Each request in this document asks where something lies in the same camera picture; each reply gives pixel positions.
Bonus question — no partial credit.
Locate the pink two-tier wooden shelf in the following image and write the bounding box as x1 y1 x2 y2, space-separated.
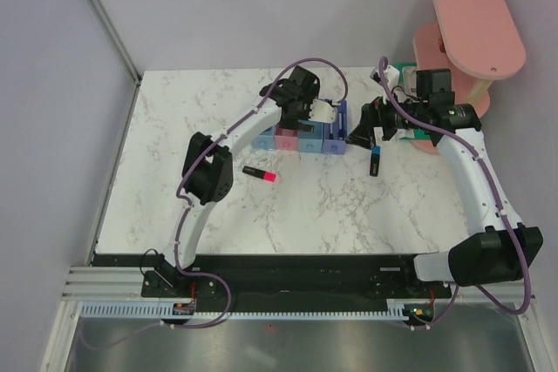
412 0 527 155

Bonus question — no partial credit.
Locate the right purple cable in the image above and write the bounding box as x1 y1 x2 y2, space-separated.
378 56 534 332

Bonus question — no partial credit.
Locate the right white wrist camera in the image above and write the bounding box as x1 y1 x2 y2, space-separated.
370 64 400 103

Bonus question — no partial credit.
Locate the pink storage bin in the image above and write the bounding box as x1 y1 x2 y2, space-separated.
274 125 298 152

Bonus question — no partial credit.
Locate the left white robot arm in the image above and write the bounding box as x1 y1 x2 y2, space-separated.
160 65 320 296

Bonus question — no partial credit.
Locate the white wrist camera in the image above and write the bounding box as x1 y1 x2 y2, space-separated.
309 99 337 124
370 64 400 103

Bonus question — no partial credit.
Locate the purple storage bin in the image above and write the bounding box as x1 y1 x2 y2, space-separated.
322 100 348 155

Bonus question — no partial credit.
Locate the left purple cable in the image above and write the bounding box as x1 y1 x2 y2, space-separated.
78 57 349 350

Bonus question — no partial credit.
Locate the white slotted cable duct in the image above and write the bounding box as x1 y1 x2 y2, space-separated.
79 300 433 321

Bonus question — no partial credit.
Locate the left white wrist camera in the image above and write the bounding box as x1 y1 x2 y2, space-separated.
309 99 337 124

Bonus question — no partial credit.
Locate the blue cap black highlighter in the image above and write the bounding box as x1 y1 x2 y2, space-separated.
369 145 381 177

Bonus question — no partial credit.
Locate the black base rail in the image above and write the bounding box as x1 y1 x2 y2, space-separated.
137 252 476 308

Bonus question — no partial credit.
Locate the pink cap black highlighter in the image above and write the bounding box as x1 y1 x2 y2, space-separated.
242 166 277 183

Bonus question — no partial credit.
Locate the blue cap whiteboard marker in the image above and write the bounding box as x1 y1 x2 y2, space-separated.
336 112 344 139

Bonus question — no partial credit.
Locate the purple cable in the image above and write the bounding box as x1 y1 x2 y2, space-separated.
378 56 534 332
78 57 349 350

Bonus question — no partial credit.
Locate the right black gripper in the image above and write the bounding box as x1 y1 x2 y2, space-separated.
345 85 428 150

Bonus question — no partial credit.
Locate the green book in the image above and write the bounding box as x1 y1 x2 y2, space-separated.
392 63 438 154

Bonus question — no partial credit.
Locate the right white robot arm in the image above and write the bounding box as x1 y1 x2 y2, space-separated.
346 69 543 297

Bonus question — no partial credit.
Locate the light blue storage bin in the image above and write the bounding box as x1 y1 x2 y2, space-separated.
298 121 323 153

